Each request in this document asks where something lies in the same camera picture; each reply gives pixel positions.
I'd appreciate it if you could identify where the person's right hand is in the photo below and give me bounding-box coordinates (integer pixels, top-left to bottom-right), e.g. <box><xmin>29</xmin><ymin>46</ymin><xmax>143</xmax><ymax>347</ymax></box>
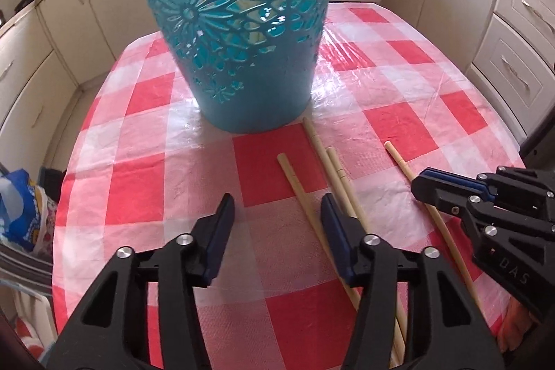
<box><xmin>498</xmin><ymin>296</ymin><xmax>538</xmax><ymax>354</ymax></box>

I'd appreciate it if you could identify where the blue plastic cutout basket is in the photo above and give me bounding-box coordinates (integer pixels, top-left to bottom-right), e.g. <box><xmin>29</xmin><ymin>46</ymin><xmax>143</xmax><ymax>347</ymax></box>
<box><xmin>121</xmin><ymin>0</ymin><xmax>341</xmax><ymax>134</ymax></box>

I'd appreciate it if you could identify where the light bamboo chopstick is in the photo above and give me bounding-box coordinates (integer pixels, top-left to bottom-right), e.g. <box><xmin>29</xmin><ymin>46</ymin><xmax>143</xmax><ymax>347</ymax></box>
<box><xmin>276</xmin><ymin>153</ymin><xmax>362</xmax><ymax>312</ymax></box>
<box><xmin>326</xmin><ymin>147</ymin><xmax>404</xmax><ymax>366</ymax></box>
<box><xmin>384</xmin><ymin>140</ymin><xmax>481</xmax><ymax>311</ymax></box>
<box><xmin>302</xmin><ymin>117</ymin><xmax>409</xmax><ymax>368</ymax></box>

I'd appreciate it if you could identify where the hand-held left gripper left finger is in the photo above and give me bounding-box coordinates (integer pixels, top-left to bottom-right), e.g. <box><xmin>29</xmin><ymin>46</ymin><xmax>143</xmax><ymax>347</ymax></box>
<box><xmin>56</xmin><ymin>192</ymin><xmax>237</xmax><ymax>370</ymax></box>

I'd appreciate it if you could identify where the red white checked tablecloth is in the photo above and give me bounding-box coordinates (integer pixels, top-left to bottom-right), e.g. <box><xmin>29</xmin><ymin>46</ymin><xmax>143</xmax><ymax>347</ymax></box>
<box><xmin>51</xmin><ymin>1</ymin><xmax>523</xmax><ymax>370</ymax></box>

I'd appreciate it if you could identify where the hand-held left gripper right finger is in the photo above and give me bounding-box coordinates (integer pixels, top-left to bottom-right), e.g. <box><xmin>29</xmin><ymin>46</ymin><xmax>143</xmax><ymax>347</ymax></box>
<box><xmin>320</xmin><ymin>193</ymin><xmax>506</xmax><ymax>370</ymax></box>

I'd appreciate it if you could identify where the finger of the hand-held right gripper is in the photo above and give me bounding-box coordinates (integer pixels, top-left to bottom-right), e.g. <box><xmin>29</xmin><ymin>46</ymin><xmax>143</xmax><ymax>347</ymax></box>
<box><xmin>422</xmin><ymin>166</ymin><xmax>555</xmax><ymax>243</ymax></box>
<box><xmin>411</xmin><ymin>175</ymin><xmax>555</xmax><ymax>323</ymax></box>

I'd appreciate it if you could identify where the blue printed bag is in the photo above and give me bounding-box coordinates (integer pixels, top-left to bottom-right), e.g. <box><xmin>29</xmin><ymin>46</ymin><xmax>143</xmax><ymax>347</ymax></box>
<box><xmin>0</xmin><ymin>168</ymin><xmax>59</xmax><ymax>253</ymax></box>

